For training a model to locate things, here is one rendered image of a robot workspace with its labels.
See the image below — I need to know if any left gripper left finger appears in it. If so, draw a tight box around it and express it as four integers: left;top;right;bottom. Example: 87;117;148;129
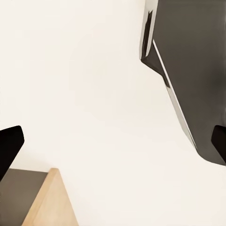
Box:
0;125;24;181

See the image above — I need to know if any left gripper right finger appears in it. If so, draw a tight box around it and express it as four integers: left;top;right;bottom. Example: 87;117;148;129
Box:
211;125;226;163

